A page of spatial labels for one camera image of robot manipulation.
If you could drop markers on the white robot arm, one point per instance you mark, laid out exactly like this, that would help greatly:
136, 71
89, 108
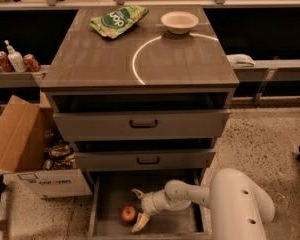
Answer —
239, 208

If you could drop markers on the white printed cardboard box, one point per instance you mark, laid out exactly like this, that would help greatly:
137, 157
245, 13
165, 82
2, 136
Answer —
56, 183

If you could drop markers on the grey drawer cabinet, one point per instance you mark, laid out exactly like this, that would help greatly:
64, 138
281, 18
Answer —
147, 68

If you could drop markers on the brown cardboard box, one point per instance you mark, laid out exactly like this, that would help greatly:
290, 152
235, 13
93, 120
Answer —
25, 133

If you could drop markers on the white paper bowl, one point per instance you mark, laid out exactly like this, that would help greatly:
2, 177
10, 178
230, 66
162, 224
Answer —
179, 22

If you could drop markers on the grey top drawer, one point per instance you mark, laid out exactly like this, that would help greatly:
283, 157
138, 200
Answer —
113, 126

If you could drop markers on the red soda can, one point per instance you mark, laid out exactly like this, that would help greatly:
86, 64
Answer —
32, 63
5, 63

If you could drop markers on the red soda can left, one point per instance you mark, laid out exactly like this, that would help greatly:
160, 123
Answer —
5, 63

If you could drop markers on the shiny snack packets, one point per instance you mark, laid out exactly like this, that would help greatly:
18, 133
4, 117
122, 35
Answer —
60, 156

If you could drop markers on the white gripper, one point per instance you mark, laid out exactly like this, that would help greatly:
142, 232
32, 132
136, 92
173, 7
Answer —
147, 204

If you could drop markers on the green chip bag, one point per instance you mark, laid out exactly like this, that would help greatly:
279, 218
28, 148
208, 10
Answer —
115, 23

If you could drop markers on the grey low shelf ledge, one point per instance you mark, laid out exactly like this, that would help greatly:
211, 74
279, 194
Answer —
24, 79

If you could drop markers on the grey open bottom drawer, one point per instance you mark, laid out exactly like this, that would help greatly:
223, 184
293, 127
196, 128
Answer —
113, 191

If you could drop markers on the grey middle drawer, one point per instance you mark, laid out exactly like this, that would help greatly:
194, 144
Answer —
144, 160

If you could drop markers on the white pump bottle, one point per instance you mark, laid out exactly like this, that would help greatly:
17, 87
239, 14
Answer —
15, 58

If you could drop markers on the red soda can right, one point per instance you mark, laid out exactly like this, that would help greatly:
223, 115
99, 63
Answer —
32, 63

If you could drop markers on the red apple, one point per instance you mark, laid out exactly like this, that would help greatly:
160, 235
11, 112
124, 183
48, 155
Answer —
129, 214

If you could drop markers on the folded white cloth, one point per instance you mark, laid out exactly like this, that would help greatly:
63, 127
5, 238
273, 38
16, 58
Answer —
241, 60

